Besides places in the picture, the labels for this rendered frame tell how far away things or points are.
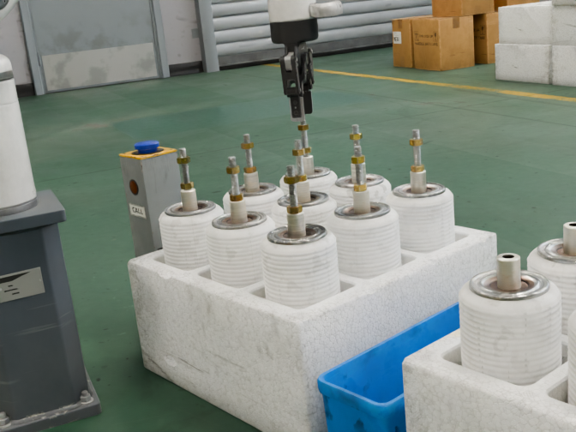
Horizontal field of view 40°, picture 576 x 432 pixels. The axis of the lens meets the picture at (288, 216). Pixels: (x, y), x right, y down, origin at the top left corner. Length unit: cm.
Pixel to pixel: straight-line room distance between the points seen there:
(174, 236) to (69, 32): 500
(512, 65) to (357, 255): 319
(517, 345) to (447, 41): 414
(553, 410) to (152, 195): 78
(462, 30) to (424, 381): 418
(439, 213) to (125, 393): 53
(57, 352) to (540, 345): 65
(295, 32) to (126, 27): 496
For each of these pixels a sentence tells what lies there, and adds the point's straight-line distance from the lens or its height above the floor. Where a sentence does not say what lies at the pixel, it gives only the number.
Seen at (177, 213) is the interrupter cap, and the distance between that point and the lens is 115.
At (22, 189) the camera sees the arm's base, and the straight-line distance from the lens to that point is 110.
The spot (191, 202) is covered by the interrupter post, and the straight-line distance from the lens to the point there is 116.
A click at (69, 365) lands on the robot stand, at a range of 115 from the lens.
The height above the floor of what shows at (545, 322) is 23.
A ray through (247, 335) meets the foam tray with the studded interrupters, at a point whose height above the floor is 14.
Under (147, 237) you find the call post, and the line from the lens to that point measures 132.
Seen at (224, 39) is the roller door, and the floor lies 23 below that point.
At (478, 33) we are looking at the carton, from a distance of 507.
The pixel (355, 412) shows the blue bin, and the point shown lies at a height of 10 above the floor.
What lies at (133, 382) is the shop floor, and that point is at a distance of 125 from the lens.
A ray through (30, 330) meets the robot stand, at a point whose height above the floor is 14.
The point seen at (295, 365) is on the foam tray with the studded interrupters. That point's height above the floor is 12.
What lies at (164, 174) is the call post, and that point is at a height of 28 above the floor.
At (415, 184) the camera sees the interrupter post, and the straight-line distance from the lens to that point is 114.
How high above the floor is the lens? 54
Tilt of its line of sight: 16 degrees down
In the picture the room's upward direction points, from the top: 6 degrees counter-clockwise
